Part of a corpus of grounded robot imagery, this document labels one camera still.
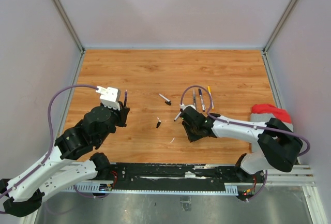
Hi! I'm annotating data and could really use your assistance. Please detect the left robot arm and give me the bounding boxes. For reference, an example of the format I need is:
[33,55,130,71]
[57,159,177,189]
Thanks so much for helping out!
[1,104,130,217]

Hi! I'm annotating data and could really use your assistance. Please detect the white pen with lettering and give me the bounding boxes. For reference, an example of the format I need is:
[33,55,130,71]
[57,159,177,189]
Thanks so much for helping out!
[199,95,206,112]

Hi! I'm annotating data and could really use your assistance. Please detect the white marker yellow end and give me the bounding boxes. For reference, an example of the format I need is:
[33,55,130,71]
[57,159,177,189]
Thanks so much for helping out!
[208,91,214,110]

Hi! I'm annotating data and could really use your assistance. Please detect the white pen black end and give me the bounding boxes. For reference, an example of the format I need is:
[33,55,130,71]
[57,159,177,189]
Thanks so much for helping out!
[158,93,170,102]

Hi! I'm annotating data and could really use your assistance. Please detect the purple cable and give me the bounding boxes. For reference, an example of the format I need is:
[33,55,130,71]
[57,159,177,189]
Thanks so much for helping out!
[0,85,99,214]
[179,85,311,157]

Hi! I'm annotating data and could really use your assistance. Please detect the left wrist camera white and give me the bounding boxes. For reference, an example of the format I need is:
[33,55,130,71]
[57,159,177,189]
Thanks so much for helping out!
[96,86,121,110]

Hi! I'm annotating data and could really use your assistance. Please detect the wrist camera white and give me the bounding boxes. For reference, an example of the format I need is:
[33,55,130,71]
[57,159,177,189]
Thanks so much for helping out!
[179,103,196,112]
[96,86,121,110]

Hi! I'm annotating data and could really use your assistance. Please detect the red and grey cloth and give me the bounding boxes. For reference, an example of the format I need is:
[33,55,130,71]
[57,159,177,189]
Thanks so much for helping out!
[250,103,294,131]

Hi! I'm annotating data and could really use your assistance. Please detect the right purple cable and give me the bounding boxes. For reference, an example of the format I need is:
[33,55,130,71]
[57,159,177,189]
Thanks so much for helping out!
[179,85,311,157]

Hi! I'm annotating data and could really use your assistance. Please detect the aluminium frame rail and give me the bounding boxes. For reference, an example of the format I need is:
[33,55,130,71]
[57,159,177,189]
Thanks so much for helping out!
[23,160,324,224]

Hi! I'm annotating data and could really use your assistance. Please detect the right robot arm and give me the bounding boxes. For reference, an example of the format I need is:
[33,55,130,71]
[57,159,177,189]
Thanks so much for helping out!
[180,104,303,183]

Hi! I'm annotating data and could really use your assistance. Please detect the purple gel pen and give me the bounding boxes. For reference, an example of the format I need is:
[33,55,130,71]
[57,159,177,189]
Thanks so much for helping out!
[123,89,128,108]

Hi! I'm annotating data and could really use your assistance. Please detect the blue gel pen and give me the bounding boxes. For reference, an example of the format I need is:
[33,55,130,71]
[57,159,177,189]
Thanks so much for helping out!
[192,89,197,109]

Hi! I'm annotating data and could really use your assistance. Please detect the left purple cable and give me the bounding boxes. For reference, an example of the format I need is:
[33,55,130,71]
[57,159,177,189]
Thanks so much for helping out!
[0,85,99,214]

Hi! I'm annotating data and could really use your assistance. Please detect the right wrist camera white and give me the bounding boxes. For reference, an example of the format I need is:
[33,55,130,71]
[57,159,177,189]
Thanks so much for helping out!
[179,103,196,112]

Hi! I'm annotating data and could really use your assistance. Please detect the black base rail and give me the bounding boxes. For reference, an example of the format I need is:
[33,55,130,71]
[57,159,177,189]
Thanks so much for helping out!
[106,163,264,191]

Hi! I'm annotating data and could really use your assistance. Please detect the white thin pen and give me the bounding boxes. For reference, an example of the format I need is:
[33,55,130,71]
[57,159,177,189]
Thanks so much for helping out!
[173,112,181,122]

